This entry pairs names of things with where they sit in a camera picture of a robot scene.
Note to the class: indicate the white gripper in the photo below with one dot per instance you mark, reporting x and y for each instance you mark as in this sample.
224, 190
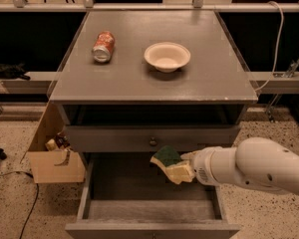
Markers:
201, 166

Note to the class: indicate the green and yellow sponge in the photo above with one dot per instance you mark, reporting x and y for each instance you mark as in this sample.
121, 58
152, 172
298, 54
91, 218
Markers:
165, 157

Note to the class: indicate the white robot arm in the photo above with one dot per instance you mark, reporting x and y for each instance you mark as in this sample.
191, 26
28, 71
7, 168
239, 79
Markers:
256, 164

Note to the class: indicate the round metal drawer knob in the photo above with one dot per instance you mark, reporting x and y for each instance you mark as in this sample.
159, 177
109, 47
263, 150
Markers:
153, 141

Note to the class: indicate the grey open middle drawer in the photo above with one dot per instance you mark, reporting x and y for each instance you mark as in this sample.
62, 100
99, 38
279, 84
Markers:
127, 197

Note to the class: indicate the grey drawer cabinet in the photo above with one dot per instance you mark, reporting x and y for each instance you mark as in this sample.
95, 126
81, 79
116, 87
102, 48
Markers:
212, 89

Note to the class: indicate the grey upper drawer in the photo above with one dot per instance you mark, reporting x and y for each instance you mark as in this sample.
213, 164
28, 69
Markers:
116, 138

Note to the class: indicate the white paper bowl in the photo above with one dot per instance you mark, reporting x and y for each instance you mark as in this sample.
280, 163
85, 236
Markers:
167, 57

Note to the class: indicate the cardboard box with items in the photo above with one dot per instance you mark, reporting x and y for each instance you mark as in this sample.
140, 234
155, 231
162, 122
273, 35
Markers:
49, 163

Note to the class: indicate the orange soda can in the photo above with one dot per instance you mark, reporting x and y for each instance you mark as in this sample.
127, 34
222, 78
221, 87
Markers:
104, 47

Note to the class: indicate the black object on ledge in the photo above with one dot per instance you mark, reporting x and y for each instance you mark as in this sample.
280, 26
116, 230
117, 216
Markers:
13, 71

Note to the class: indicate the metal frame rail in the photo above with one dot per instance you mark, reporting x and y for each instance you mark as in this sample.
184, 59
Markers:
240, 7

